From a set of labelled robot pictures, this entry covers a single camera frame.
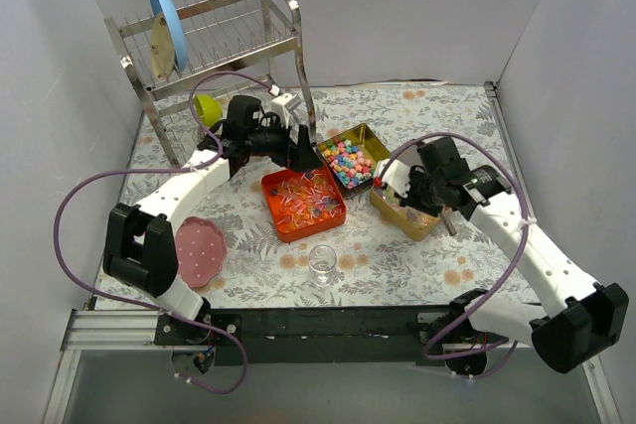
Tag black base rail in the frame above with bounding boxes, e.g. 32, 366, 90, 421
153, 307, 511, 365

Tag gold tin of flat candies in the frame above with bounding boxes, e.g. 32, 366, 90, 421
370, 187, 441, 241

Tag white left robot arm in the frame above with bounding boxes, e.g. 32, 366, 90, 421
103, 93, 322, 345

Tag orange lollipop tray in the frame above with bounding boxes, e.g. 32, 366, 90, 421
260, 167, 347, 243

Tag clear drinking glass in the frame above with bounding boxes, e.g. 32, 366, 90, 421
309, 244, 338, 287

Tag floral table mat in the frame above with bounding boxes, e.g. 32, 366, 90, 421
93, 84, 556, 310

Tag green bowl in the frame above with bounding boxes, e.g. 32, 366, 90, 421
194, 94, 223, 128

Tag dark tin of star candies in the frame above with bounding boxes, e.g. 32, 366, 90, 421
318, 123, 391, 199

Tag pink dotted plate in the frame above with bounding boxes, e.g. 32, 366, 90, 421
175, 216, 228, 289

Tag metal dish rack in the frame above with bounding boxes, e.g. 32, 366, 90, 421
104, 0, 317, 167

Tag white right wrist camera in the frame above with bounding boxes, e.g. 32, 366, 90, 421
374, 159, 410, 198

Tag metal scoop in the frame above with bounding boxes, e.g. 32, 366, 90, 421
440, 211, 457, 236

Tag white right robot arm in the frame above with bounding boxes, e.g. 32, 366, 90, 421
373, 132, 629, 373

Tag beige plate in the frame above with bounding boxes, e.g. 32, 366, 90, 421
150, 12, 177, 81

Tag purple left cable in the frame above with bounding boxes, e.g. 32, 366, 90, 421
53, 71, 279, 394

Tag blue plate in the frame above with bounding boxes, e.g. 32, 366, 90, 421
149, 0, 188, 79

